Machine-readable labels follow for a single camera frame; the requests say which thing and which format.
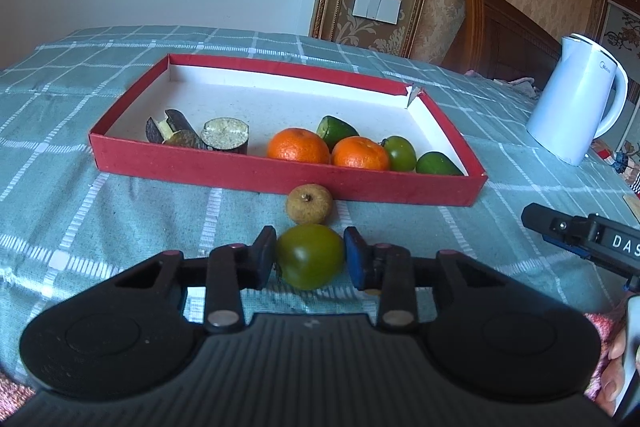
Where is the white electric kettle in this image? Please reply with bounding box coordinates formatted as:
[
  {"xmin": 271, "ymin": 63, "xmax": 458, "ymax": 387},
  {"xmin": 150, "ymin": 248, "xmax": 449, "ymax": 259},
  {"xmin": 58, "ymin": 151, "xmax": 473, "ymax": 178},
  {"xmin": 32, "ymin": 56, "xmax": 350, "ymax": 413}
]
[{"xmin": 526, "ymin": 34, "xmax": 628, "ymax": 166}]

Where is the orange mandarin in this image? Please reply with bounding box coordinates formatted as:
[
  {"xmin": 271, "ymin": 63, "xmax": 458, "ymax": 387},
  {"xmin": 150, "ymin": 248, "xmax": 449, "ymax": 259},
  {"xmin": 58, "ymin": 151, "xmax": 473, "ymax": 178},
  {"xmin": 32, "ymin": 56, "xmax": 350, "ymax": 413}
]
[
  {"xmin": 331, "ymin": 136, "xmax": 390, "ymax": 171},
  {"xmin": 267, "ymin": 128, "xmax": 331, "ymax": 165}
]

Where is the crumpled cloth by headboard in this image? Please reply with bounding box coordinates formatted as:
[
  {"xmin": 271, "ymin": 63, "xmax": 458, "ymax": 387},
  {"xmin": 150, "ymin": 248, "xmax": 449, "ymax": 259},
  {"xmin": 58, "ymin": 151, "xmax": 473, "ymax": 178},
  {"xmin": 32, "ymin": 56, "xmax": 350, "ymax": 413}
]
[{"xmin": 464, "ymin": 69, "xmax": 541, "ymax": 101}]

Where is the person right hand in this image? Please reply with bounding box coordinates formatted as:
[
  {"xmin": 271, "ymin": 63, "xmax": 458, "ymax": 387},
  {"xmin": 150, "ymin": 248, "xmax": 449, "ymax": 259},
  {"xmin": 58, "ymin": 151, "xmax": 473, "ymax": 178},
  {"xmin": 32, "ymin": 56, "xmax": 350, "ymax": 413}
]
[{"xmin": 596, "ymin": 329, "xmax": 626, "ymax": 416}]

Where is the green plaid bed sheet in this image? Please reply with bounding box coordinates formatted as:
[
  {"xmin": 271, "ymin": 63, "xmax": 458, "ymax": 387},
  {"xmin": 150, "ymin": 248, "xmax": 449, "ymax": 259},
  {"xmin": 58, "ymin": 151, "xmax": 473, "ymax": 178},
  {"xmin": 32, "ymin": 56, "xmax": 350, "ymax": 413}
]
[{"xmin": 1, "ymin": 26, "xmax": 636, "ymax": 381}]

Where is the green lime wedge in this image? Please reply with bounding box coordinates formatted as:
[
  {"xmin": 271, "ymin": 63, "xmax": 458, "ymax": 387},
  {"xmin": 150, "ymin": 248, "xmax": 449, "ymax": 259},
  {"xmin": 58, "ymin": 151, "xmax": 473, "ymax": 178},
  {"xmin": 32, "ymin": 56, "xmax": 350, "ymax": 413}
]
[
  {"xmin": 414, "ymin": 150, "xmax": 463, "ymax": 176},
  {"xmin": 316, "ymin": 115, "xmax": 359, "ymax": 152}
]

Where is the red shallow cardboard box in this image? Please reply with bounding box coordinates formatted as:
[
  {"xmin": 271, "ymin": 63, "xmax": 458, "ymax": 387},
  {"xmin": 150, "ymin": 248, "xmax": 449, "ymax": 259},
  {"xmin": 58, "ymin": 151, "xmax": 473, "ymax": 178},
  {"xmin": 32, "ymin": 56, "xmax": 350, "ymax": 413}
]
[{"xmin": 89, "ymin": 54, "xmax": 488, "ymax": 206}]

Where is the brown longan fruit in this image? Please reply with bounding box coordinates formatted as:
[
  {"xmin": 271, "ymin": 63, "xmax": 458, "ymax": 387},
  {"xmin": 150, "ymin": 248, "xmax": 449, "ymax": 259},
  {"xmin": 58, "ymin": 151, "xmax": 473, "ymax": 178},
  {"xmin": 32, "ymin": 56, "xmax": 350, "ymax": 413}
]
[{"xmin": 285, "ymin": 184, "xmax": 334, "ymax": 225}]

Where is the dark sugarcane piece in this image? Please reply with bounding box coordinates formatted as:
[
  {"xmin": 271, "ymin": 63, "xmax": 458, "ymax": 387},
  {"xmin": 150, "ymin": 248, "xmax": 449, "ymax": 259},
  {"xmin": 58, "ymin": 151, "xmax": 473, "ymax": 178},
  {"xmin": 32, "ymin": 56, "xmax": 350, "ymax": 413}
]
[
  {"xmin": 201, "ymin": 117, "xmax": 250, "ymax": 154},
  {"xmin": 145, "ymin": 109, "xmax": 206, "ymax": 150}
]

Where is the pink floral towel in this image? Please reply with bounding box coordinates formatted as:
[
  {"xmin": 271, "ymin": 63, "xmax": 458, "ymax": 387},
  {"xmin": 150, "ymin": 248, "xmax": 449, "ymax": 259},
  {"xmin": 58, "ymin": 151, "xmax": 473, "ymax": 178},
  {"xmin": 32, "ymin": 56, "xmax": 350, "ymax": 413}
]
[{"xmin": 0, "ymin": 312, "xmax": 626, "ymax": 417}]

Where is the wooden headboard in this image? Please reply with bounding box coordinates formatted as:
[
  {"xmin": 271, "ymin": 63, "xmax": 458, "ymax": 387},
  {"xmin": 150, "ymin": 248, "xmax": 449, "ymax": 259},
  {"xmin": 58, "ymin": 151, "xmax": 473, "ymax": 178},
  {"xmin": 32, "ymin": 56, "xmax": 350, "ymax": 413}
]
[{"xmin": 442, "ymin": 0, "xmax": 561, "ymax": 90}]

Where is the green round tomato fruit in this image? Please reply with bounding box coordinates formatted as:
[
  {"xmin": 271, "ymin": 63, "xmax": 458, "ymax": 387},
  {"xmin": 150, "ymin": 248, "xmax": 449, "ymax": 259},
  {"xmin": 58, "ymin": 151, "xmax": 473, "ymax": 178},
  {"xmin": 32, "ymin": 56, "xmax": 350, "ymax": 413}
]
[{"xmin": 381, "ymin": 135, "xmax": 416, "ymax": 172}]

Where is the white wall switch panel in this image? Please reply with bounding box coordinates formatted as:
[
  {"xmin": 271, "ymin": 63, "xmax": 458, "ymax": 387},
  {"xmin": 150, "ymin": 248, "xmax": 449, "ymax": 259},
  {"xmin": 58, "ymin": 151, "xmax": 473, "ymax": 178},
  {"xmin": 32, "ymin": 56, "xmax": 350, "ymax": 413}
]
[{"xmin": 352, "ymin": 0, "xmax": 400, "ymax": 25}]

